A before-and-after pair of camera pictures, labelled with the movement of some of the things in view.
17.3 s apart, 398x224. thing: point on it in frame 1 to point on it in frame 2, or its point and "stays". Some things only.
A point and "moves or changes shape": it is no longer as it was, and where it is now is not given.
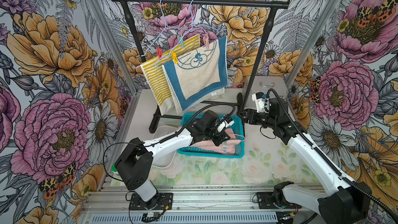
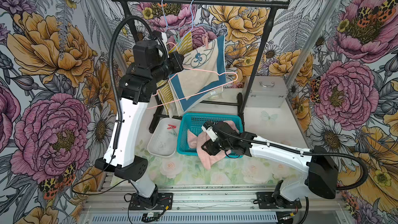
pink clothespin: (206, 39) stays
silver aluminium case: (263, 84) stays
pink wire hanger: (241, 136) moves or changes shape
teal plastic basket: (239, 147) stays
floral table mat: (268, 160) stays
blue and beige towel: (199, 77) stays
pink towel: (227, 147) moves or changes shape
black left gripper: (221, 138) to (178, 60)
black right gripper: (249, 112) to (211, 148)
